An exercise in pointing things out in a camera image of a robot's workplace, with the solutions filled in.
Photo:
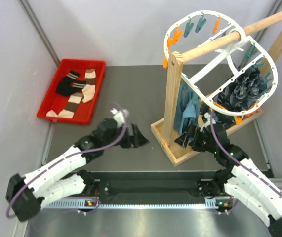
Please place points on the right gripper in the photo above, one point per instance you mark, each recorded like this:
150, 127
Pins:
194, 132

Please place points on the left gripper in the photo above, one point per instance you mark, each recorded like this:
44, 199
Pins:
135, 140

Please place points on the orange clothespin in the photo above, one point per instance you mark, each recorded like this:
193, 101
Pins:
238, 119
218, 105

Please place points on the beige brown sock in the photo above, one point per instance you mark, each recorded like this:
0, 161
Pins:
70, 108
90, 88

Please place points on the white clip hanger frame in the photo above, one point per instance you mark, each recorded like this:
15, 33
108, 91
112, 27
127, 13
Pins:
225, 54

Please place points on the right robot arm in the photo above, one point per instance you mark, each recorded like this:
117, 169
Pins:
239, 176

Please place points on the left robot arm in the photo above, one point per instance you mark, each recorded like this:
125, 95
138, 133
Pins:
28, 194

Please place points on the wooden rack stand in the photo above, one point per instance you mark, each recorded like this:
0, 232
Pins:
163, 128

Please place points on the teal cloth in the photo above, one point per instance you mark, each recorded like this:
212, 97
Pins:
187, 109

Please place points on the black striped sock lower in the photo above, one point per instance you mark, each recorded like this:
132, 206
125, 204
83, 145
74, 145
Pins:
68, 88

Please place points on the black striped sock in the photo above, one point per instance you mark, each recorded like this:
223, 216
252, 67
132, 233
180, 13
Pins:
68, 88
71, 76

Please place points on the dark patterned cloth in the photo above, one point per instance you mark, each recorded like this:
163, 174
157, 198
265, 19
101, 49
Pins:
244, 91

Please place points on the black striped sock upper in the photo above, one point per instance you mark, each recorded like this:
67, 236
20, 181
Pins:
71, 76

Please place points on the red plastic tray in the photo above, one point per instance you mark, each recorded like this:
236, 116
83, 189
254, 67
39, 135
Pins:
56, 102

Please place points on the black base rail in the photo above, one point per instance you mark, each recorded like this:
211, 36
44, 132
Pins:
153, 187

